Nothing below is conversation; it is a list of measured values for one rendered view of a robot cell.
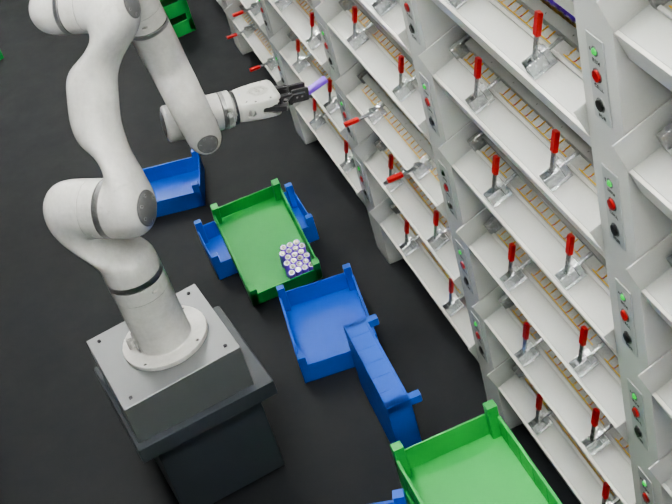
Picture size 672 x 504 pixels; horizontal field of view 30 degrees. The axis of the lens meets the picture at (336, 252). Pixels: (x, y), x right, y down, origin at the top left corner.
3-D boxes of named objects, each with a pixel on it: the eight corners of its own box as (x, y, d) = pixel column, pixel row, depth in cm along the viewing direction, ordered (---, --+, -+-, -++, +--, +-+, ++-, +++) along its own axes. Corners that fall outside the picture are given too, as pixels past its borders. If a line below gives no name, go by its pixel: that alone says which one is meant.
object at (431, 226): (474, 306, 268) (442, 269, 260) (372, 173, 316) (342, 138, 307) (548, 246, 266) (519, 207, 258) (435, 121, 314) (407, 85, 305)
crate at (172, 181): (109, 229, 377) (100, 208, 372) (112, 191, 393) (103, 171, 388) (205, 205, 375) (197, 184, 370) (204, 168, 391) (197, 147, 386)
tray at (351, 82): (458, 235, 256) (436, 207, 250) (355, 107, 304) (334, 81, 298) (536, 172, 255) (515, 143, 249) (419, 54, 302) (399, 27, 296)
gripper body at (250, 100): (233, 103, 275) (281, 92, 278) (221, 84, 283) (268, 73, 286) (237, 133, 280) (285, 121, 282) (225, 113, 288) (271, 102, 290)
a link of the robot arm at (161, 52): (180, 39, 253) (233, 148, 274) (160, 3, 265) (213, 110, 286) (140, 59, 253) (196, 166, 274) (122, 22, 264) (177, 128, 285)
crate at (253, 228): (323, 277, 335) (320, 262, 329) (253, 306, 333) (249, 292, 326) (280, 193, 350) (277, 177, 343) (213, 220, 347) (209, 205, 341)
